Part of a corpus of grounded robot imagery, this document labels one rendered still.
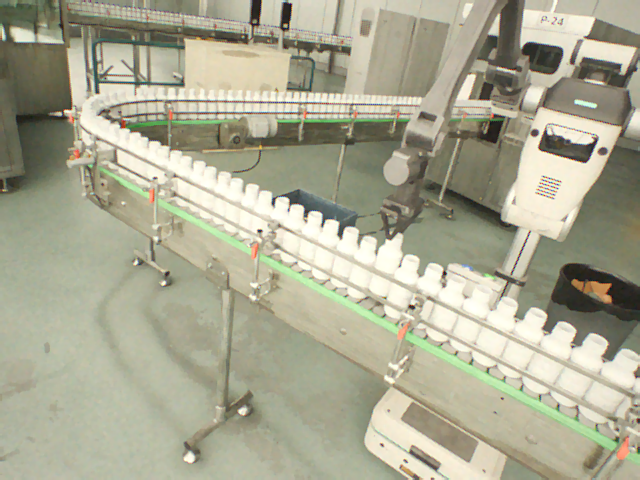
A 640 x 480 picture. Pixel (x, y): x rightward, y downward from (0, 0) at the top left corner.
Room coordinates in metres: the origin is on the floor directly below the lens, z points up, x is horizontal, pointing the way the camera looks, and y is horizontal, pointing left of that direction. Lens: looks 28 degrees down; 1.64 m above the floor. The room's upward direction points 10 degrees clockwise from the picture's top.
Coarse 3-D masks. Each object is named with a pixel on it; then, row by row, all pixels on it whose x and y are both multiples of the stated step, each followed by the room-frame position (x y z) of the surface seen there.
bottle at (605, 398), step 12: (624, 360) 0.64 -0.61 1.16; (636, 360) 0.65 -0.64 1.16; (600, 372) 0.66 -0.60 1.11; (612, 372) 0.64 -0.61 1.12; (624, 372) 0.63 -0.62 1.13; (600, 384) 0.64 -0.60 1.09; (624, 384) 0.62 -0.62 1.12; (588, 396) 0.65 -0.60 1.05; (600, 396) 0.63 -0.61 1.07; (612, 396) 0.62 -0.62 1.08; (624, 396) 0.62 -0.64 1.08; (600, 408) 0.62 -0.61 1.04; (612, 408) 0.62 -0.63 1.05; (600, 420) 0.62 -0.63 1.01
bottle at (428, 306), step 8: (432, 264) 0.87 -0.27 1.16; (432, 272) 0.84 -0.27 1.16; (440, 272) 0.85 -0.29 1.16; (424, 280) 0.85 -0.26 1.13; (432, 280) 0.84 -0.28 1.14; (416, 288) 0.86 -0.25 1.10; (424, 288) 0.84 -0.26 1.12; (432, 288) 0.83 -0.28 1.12; (440, 288) 0.84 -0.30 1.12; (424, 304) 0.83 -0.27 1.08; (432, 304) 0.83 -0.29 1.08; (424, 312) 0.83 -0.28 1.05
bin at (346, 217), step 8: (288, 192) 1.69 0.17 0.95; (296, 192) 1.74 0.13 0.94; (304, 192) 1.74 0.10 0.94; (272, 200) 1.60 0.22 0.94; (296, 200) 1.74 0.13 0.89; (304, 200) 1.74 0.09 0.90; (312, 200) 1.72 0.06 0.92; (320, 200) 1.70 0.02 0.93; (328, 200) 1.68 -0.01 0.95; (288, 208) 1.70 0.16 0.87; (304, 208) 1.74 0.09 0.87; (312, 208) 1.71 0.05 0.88; (320, 208) 1.69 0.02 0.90; (328, 208) 1.67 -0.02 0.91; (336, 208) 1.65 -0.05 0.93; (344, 208) 1.63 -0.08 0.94; (328, 216) 1.67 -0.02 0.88; (336, 216) 1.65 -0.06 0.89; (344, 216) 1.63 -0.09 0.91; (352, 216) 1.56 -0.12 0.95; (344, 224) 1.52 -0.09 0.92; (352, 224) 1.58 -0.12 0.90
